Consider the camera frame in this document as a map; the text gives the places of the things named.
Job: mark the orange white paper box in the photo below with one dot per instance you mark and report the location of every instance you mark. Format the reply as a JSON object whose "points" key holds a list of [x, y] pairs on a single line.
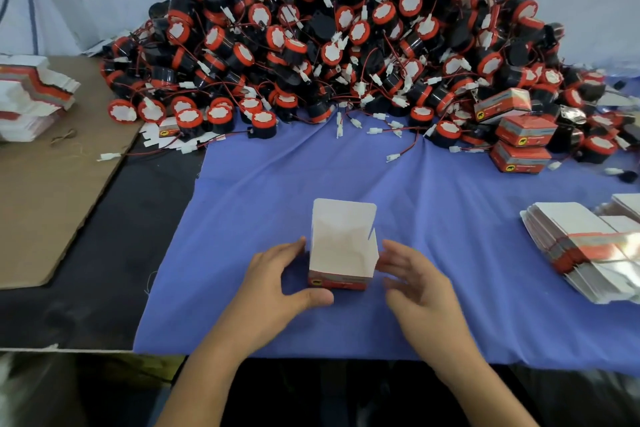
{"points": [[503, 103], [527, 128], [345, 241], [520, 157]]}

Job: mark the brown cardboard sheet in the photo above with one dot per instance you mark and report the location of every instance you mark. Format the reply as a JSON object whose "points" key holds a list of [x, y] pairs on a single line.
{"points": [[50, 211]]}

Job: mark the person's left hand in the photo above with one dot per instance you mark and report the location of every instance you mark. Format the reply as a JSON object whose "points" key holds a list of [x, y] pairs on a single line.
{"points": [[265, 302]]}

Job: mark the person's right hand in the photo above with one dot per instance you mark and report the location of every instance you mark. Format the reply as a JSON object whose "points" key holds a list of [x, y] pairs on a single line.
{"points": [[430, 307]]}

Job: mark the stack of paper boxes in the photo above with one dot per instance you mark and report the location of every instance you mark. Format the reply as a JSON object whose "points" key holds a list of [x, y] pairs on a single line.
{"points": [[30, 96], [585, 247]]}

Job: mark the blue cloth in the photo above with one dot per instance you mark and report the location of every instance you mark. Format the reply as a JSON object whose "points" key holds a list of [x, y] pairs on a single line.
{"points": [[250, 201]]}

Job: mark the pile of black red buzzers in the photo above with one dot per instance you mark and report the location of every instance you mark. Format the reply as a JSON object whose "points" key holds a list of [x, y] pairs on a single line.
{"points": [[350, 46]]}

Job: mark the rubber band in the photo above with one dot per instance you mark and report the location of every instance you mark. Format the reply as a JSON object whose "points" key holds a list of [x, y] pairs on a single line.
{"points": [[63, 136]]}

